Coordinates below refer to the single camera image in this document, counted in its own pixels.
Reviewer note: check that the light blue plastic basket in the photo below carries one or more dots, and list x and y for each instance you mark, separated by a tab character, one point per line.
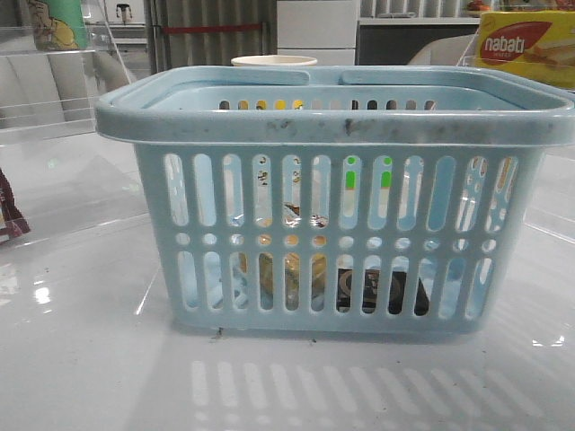
422	169

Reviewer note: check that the dark red snack packet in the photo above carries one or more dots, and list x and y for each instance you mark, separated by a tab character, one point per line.
13	223

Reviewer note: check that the white paper cup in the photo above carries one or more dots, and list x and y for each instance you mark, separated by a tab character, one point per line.
274	60

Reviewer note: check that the packaged bread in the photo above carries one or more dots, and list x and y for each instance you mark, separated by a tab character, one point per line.
300	278

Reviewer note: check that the green yellow cartoon can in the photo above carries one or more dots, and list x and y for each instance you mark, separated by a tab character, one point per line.
57	25

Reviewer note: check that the yellow nabati wafer box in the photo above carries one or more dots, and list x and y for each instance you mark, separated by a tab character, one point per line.
532	27

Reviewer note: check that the clear acrylic shelf left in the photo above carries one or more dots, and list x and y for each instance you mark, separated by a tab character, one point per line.
49	94

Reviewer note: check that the white cabinet background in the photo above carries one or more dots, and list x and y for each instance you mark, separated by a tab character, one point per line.
324	30

